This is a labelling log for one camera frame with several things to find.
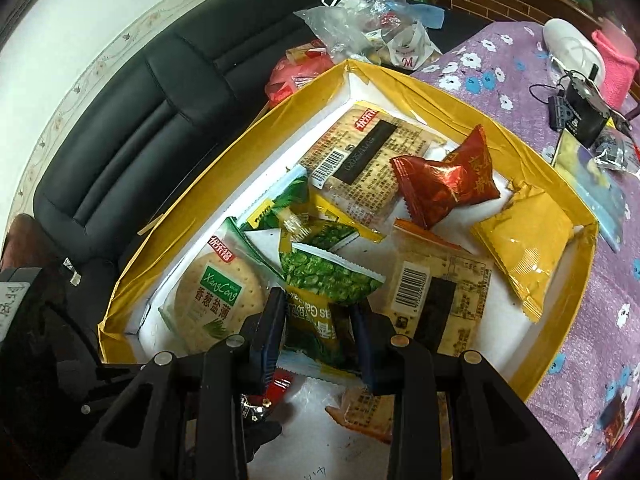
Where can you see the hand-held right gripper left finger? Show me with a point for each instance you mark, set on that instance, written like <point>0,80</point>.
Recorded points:
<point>270,330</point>

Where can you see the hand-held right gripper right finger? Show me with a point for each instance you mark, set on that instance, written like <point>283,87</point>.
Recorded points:
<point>364,347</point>

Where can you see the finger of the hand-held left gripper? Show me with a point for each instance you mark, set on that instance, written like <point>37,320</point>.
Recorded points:
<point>262,435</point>

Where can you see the small red snack packet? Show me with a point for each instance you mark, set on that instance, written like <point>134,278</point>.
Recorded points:
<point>622,410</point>
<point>280,385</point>

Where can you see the round cracker packet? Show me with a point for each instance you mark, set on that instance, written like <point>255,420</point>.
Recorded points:
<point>215,295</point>

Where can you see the green pea snack packet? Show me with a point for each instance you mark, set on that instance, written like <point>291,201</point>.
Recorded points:
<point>325,270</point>
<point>280,200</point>

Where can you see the orange-edged cracker packet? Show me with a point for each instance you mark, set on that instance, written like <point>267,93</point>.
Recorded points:
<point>430,290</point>

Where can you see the dark red candy packet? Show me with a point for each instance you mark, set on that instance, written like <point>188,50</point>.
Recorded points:
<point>445,180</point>

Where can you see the yellow cardboard box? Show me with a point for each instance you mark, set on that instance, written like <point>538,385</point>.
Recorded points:
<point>400,90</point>

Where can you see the metal sofa foot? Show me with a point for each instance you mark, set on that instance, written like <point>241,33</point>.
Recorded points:
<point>70,270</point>

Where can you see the thin wooden stick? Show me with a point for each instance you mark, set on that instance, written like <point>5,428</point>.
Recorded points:
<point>152,225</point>

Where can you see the brown cracker packet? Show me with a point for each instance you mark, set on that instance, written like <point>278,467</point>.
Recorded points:
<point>360,160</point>

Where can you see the yellow snack packet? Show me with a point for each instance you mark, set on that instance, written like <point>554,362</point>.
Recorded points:
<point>525,250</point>

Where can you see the black leather sofa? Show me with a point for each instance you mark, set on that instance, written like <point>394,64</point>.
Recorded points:
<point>125,125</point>

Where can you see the red plastic bag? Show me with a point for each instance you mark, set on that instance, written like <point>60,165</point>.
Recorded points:
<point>290,75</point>

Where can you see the purple floral blanket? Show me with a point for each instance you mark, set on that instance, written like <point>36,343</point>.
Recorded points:
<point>615,270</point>

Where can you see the blue and yellow booklet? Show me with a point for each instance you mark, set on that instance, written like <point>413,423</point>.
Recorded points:
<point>590,185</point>

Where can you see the white plastic bag with logo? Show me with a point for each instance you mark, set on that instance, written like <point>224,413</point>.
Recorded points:
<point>410,47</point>

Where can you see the small black accessory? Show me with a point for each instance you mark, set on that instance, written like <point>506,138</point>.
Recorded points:
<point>558,110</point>

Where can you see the clear plastic bags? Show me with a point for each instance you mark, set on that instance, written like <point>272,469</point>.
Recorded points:
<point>340,25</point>

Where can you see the clear bag of small parts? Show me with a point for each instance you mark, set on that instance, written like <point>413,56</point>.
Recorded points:
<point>617,152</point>

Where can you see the blue plastic bag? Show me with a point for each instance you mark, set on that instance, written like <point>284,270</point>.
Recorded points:
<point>425,12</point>

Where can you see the white rounded device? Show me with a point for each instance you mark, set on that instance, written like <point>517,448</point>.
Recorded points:
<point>570,45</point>

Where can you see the black camera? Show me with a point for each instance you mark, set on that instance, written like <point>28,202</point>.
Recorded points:
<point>585,110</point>

